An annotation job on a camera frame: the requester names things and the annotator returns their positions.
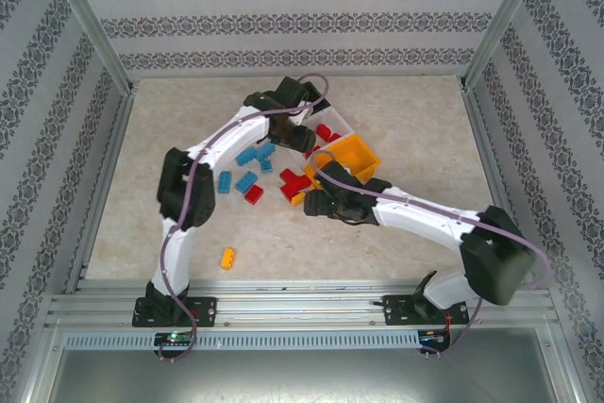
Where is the yellow plastic bin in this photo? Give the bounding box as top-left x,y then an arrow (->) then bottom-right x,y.
303,133 -> 381,187

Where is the red cross-shaped lego piece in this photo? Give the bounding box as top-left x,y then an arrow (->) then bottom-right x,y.
278,168 -> 312,204

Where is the white plastic bin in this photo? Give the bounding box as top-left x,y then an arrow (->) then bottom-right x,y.
294,101 -> 356,161

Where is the small circuit board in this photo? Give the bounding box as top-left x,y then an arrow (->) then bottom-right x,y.
418,328 -> 450,344
154,330 -> 195,346

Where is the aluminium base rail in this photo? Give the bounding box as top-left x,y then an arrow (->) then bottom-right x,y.
46,278 -> 556,331

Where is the slotted cable duct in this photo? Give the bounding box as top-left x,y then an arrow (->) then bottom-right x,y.
63,330 -> 422,351

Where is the aluminium side rail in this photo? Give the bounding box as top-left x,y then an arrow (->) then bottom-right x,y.
65,89 -> 138,294
461,86 -> 537,289

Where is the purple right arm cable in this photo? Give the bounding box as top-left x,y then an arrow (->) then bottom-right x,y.
311,149 -> 552,360

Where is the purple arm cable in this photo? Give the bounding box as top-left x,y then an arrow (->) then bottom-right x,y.
311,149 -> 552,360
158,73 -> 330,364

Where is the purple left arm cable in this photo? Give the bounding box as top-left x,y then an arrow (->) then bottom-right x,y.
158,73 -> 330,364

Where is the aluminium frame post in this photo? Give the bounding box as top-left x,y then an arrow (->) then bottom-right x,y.
40,0 -> 138,95
461,0 -> 553,91

